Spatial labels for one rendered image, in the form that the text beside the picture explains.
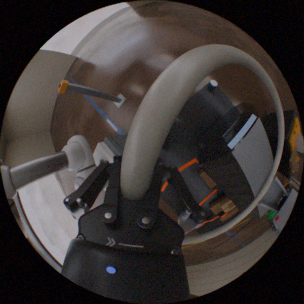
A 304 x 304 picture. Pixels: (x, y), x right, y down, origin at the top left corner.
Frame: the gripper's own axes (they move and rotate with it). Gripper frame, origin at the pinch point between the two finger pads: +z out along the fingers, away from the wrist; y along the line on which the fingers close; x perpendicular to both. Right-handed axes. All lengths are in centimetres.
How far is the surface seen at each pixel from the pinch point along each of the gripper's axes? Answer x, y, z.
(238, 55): 18.7, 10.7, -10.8
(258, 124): 19, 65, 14
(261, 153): 2, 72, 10
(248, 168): -9, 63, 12
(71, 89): 41, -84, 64
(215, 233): -21.6, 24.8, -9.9
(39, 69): 288, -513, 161
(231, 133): 7, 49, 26
